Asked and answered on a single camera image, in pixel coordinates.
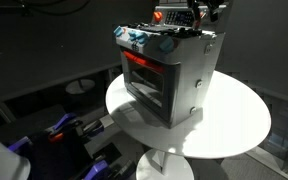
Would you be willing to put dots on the large orange panel knob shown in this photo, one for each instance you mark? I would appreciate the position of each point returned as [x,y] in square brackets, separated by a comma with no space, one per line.
[157,16]

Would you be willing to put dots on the middle blue stove knob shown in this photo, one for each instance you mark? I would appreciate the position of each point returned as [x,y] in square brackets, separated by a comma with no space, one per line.
[140,37]

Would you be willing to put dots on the left blue stove knob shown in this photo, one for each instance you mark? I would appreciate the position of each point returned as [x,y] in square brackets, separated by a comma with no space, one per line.
[118,31]

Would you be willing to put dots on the purple clamp with orange tip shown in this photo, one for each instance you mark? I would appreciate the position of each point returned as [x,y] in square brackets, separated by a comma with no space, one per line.
[66,123]

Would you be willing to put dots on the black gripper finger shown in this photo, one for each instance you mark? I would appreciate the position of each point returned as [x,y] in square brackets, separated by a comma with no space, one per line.
[214,8]
[194,5]

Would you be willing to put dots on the blue stove knob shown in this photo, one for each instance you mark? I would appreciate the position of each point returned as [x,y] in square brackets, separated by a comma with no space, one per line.
[167,45]
[118,31]
[140,37]

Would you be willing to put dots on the purple clamp far left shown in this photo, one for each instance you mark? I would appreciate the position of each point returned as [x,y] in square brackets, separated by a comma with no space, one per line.
[21,145]

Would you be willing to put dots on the grey translucent object corner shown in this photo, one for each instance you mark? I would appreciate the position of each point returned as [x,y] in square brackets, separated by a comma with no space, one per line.
[12,165]

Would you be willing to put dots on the right blue stove knob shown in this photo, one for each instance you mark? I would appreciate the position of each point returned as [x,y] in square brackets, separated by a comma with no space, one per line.
[167,45]

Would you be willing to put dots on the orange oven door handle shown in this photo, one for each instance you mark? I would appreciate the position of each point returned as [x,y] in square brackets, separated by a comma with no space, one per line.
[143,62]

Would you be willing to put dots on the grey toy oven stove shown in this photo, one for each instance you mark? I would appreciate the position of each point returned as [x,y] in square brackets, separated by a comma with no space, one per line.
[177,93]

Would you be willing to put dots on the purple clamp lower front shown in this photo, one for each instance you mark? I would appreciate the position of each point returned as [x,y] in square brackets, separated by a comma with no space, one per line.
[91,171]

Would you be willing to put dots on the white round table base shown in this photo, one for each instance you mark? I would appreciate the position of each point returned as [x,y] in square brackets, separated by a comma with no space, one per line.
[158,165]

